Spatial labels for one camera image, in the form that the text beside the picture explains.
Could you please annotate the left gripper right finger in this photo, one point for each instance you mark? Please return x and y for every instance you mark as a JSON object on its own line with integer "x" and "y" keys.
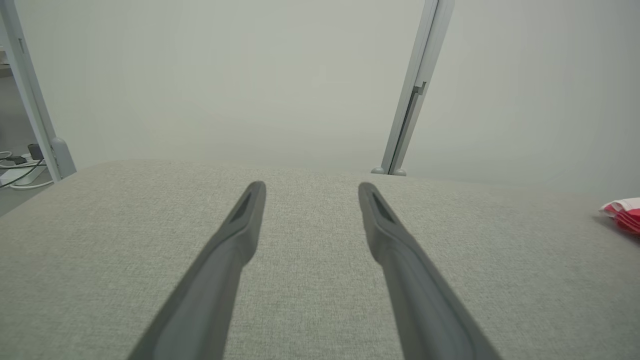
{"x": 425, "y": 310}

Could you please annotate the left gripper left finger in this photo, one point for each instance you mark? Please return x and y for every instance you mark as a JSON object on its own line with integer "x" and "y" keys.
{"x": 210, "y": 300}

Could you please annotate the red white Bulls jersey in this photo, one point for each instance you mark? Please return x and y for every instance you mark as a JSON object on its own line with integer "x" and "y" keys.
{"x": 629, "y": 220}

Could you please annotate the black power adapter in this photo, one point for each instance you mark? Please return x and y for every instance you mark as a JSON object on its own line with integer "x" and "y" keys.
{"x": 35, "y": 151}

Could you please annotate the black flat plug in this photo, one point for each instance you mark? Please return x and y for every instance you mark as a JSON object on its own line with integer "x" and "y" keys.
{"x": 16, "y": 160}

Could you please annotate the grey cylindrical post foot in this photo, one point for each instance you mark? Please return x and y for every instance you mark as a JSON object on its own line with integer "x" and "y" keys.
{"x": 378, "y": 171}
{"x": 399, "y": 173}
{"x": 64, "y": 160}

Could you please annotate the grey partition post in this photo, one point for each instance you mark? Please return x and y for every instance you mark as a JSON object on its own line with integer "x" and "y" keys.
{"x": 417, "y": 75}
{"x": 25, "y": 85}

